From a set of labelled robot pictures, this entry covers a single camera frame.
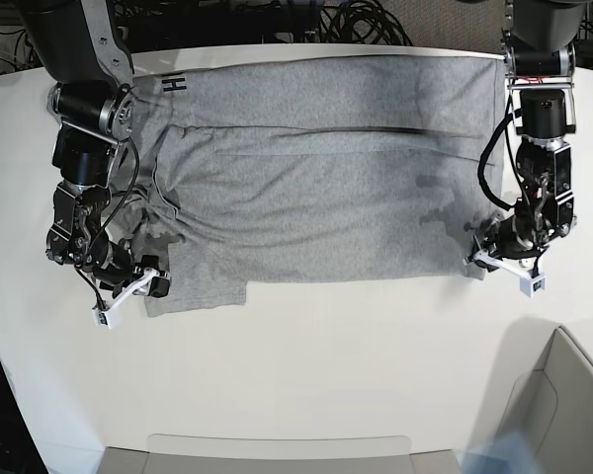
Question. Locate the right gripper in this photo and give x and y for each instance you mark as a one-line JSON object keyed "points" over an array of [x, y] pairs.
{"points": [[119, 275]]}

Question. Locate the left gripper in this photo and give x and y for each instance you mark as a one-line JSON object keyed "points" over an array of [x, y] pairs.
{"points": [[497, 245]]}

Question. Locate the grey T-shirt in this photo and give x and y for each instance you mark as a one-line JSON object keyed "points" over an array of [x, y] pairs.
{"points": [[322, 170]]}

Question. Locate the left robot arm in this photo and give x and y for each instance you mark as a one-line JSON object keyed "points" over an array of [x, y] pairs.
{"points": [[539, 53]]}

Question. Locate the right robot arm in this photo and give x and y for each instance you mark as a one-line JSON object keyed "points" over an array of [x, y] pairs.
{"points": [[81, 48]]}

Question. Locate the beige chair back bottom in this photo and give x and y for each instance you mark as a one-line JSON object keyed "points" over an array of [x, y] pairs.
{"points": [[167, 453]]}

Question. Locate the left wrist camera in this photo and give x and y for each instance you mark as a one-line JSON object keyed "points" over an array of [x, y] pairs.
{"points": [[530, 285]]}

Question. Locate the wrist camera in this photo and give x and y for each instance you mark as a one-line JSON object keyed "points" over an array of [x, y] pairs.
{"points": [[530, 285], [110, 319]]}

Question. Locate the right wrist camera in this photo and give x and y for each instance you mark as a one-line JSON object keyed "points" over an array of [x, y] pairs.
{"points": [[110, 319]]}

